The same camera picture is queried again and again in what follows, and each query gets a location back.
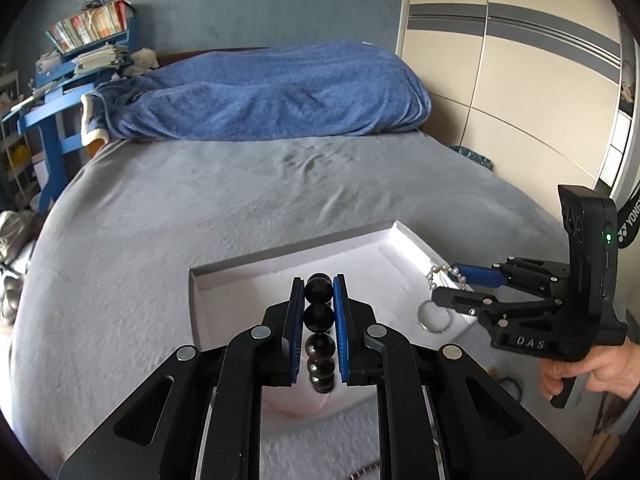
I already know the grey bed cover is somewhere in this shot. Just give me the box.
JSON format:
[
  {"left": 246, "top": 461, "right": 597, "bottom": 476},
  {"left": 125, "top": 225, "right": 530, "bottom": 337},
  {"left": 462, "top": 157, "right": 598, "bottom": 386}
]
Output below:
[{"left": 10, "top": 130, "right": 618, "bottom": 480}]

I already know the black hair tie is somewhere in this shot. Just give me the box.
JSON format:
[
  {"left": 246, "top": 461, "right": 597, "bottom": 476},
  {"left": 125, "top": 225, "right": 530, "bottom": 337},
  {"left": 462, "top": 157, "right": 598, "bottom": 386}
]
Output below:
[{"left": 499, "top": 376, "right": 524, "bottom": 402}]

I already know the grey crumpled clothing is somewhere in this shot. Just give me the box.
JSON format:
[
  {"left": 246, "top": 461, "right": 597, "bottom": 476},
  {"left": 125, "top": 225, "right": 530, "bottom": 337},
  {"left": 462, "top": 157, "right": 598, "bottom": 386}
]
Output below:
[{"left": 0, "top": 209, "right": 43, "bottom": 328}]

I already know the blue fleece blanket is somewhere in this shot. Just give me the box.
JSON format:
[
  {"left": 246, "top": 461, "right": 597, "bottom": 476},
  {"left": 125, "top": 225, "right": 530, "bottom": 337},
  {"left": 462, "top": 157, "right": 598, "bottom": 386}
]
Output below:
[{"left": 81, "top": 41, "right": 432, "bottom": 142}]

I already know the blue wooden desk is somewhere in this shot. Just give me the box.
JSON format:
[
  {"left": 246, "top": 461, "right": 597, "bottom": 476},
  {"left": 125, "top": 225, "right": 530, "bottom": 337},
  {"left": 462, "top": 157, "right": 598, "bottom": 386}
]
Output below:
[{"left": 2, "top": 12, "right": 138, "bottom": 211}]

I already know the person's right hand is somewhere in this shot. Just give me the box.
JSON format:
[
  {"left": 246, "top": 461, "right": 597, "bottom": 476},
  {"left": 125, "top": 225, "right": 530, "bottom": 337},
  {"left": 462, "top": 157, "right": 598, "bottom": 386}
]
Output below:
[{"left": 540, "top": 339, "right": 640, "bottom": 402}]

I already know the beige wardrobe with grey stripe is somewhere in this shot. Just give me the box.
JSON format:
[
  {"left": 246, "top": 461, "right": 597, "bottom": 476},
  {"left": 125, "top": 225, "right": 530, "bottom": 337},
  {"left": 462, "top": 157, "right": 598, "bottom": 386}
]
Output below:
[{"left": 395, "top": 0, "right": 640, "bottom": 203}]

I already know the stack of papers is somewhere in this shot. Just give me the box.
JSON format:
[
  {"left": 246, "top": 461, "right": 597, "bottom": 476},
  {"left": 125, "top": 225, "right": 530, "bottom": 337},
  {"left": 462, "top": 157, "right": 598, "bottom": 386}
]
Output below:
[{"left": 72, "top": 44, "right": 132, "bottom": 75}]

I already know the large black bead bracelet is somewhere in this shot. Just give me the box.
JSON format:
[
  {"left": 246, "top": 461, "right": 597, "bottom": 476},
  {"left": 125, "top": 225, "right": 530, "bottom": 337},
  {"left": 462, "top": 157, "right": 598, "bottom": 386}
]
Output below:
[{"left": 302, "top": 273, "right": 337, "bottom": 395}]

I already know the pearl bar silver ring clip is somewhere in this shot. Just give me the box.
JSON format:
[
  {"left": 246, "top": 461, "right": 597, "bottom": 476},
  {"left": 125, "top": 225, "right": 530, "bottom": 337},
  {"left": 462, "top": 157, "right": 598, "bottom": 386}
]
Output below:
[{"left": 418, "top": 261, "right": 473, "bottom": 334}]

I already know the teal patterned cloth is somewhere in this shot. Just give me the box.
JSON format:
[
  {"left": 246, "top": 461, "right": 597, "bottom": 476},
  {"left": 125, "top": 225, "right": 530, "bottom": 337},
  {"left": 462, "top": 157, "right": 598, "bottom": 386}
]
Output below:
[{"left": 449, "top": 144, "right": 495, "bottom": 172}]

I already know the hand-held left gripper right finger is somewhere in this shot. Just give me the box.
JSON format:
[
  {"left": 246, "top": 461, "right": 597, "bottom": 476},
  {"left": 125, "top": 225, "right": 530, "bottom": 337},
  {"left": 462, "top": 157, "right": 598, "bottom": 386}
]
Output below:
[{"left": 332, "top": 274, "right": 586, "bottom": 480}]

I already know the grey shallow box tray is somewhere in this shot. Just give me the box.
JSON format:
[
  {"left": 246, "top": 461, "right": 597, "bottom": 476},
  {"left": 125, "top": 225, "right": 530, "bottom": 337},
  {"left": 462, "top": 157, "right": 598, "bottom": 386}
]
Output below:
[{"left": 189, "top": 220, "right": 488, "bottom": 418}]

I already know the white shelf rack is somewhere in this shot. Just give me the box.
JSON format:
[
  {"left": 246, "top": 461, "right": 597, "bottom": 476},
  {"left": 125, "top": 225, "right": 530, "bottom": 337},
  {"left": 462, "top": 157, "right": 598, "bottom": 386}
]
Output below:
[{"left": 0, "top": 64, "right": 41, "bottom": 211}]

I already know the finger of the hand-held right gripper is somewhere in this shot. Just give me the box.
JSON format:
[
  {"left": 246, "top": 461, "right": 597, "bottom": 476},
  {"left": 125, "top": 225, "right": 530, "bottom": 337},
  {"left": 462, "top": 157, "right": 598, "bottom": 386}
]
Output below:
[
  {"left": 452, "top": 256, "right": 572, "bottom": 291},
  {"left": 432, "top": 286, "right": 563, "bottom": 331}
]

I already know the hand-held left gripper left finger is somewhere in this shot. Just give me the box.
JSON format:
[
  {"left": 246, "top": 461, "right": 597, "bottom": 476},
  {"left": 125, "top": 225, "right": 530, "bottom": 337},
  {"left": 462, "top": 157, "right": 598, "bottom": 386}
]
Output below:
[{"left": 57, "top": 276, "right": 306, "bottom": 480}]

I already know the row of books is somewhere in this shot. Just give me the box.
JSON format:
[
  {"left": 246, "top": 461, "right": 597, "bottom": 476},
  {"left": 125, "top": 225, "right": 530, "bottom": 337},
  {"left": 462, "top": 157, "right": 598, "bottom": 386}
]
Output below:
[{"left": 46, "top": 1, "right": 135, "bottom": 53}]

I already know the black printed strap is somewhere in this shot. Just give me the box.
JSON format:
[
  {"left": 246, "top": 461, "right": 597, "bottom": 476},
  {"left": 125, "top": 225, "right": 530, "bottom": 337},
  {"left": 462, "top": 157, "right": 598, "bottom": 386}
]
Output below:
[{"left": 611, "top": 194, "right": 640, "bottom": 250}]

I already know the white crumpled cloth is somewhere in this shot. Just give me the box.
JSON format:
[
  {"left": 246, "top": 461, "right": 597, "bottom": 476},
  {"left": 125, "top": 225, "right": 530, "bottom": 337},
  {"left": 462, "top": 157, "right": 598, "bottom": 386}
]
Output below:
[{"left": 122, "top": 47, "right": 161, "bottom": 78}]

